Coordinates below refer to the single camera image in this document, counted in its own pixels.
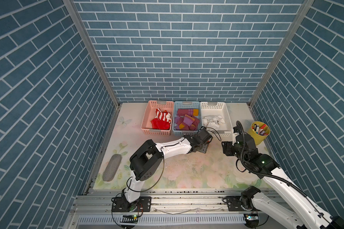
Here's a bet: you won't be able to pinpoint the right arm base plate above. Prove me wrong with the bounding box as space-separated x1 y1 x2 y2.
224 196 245 212

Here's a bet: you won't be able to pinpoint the purple striped sock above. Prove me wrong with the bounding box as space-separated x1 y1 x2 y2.
173 115 200 131
176 108 199 117

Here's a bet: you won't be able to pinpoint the white sock black stripes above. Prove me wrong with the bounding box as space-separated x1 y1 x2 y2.
202 115 226 130

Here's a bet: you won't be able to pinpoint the yellow pen cup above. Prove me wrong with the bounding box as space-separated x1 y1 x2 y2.
248 121 271 146

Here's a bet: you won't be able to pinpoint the pink plastic basket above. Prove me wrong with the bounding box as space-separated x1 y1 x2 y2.
141 100 174 135

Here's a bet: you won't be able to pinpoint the grey oval pad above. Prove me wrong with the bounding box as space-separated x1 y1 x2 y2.
102 154 122 182

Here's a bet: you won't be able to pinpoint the white plastic basket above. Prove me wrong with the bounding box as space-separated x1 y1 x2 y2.
200 102 232 137

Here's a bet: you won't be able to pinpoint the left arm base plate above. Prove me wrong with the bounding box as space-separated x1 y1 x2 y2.
111 196 152 212

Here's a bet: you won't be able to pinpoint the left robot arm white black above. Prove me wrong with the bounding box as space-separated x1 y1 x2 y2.
122 127 213 203

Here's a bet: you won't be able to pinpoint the light blue plastic basket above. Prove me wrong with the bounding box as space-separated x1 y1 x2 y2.
172 101 202 136

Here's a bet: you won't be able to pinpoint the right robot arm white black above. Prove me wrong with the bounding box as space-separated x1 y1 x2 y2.
222 121 344 229

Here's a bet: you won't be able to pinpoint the red white sock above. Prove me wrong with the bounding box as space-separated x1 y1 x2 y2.
151 118 171 130

